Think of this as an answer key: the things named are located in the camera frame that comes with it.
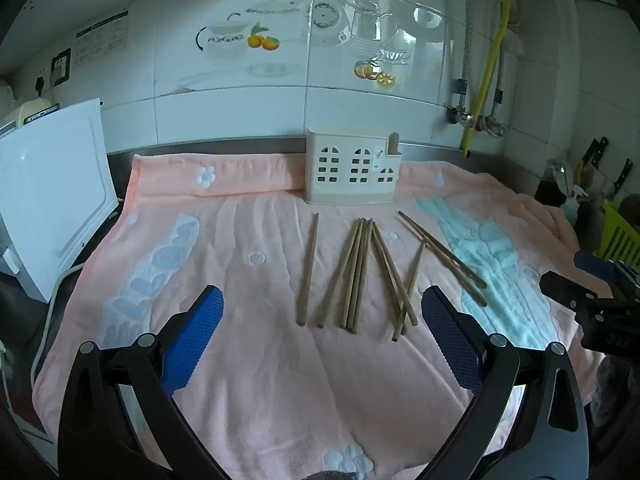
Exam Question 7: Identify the yellow gas hose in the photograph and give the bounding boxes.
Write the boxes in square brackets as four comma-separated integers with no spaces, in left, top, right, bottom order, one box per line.
[460,0,515,155]

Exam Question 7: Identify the wall label sticker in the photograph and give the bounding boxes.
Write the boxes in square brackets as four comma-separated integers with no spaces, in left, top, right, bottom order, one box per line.
[75,10,130,66]

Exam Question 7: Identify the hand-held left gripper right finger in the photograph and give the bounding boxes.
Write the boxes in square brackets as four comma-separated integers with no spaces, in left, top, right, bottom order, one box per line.
[421,285,590,480]

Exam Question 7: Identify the white appliance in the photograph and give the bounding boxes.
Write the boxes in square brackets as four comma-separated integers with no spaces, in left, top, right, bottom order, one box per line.
[0,99,120,304]

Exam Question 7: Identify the group of wooden chopsticks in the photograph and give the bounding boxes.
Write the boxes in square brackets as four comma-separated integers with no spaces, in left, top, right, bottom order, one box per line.
[296,210,489,343]

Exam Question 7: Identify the cream plastic chopstick holder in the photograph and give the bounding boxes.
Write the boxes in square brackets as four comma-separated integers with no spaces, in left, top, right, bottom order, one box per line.
[305,127,404,205]

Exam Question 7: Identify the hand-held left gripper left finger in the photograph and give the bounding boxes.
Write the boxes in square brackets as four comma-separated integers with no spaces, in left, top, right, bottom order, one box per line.
[57,285,228,480]

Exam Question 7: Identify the metal water valve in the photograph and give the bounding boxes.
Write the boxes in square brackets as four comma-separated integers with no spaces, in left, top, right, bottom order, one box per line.
[477,89,507,139]
[444,79,477,130]

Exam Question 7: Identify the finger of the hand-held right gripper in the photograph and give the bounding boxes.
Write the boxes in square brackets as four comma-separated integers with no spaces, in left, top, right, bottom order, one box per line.
[573,250,628,282]
[539,270,603,312]

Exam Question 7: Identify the beige appliance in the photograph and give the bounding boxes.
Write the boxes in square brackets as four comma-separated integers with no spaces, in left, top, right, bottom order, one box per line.
[0,97,61,128]

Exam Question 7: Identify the braided metal hose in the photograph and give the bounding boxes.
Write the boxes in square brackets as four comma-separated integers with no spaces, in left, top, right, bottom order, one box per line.
[462,0,475,83]
[495,35,507,92]

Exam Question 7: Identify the pink printed towel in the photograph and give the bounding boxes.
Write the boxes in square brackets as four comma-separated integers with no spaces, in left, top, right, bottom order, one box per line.
[32,152,607,480]

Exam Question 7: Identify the green plastic basket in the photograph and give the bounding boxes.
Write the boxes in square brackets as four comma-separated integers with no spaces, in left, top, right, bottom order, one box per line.
[594,201,640,265]

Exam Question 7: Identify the black wall socket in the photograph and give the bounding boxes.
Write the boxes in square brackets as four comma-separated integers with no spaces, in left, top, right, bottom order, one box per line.
[51,48,72,86]

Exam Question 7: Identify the white spray bottle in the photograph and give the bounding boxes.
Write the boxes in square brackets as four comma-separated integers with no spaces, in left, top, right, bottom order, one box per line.
[562,185,592,223]

